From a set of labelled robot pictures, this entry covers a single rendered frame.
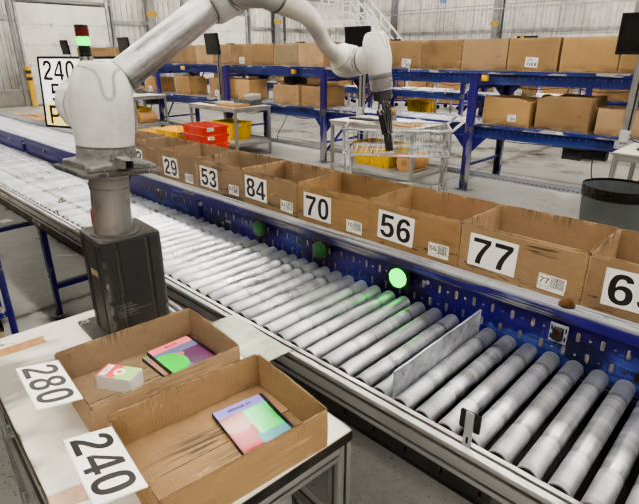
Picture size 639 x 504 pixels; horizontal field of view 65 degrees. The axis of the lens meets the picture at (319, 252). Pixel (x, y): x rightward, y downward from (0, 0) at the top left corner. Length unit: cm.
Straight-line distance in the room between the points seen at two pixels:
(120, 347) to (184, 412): 34
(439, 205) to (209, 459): 135
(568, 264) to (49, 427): 142
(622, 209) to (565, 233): 234
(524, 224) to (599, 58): 441
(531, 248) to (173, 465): 113
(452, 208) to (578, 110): 406
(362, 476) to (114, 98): 162
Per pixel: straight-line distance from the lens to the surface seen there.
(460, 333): 158
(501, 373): 148
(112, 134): 145
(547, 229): 190
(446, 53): 693
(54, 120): 261
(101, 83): 146
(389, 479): 218
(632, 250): 184
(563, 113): 605
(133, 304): 158
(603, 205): 421
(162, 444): 123
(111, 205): 151
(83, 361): 149
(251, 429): 120
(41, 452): 132
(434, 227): 175
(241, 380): 132
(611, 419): 144
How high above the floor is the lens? 156
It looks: 22 degrees down
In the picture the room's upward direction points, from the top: straight up
